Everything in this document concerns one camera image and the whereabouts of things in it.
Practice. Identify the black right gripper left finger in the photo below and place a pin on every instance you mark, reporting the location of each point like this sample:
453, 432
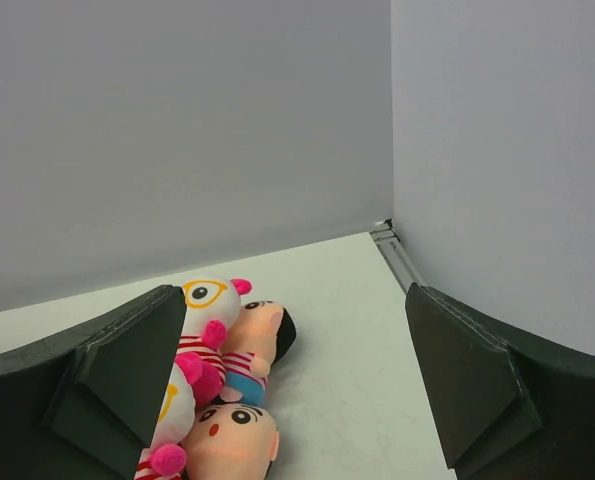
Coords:
83, 403

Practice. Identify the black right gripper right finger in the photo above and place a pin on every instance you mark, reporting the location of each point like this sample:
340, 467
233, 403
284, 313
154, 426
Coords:
506, 403

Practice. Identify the white panda plush yellow glasses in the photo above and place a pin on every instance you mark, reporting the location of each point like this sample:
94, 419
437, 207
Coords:
212, 307

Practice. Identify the boy plush orange shorts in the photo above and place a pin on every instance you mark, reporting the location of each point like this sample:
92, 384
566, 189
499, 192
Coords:
231, 442

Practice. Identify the boy plush blue shorts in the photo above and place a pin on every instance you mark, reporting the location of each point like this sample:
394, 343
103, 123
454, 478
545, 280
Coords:
262, 335

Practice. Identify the aluminium table edge rail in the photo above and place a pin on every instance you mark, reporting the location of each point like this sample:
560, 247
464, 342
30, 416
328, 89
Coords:
392, 250

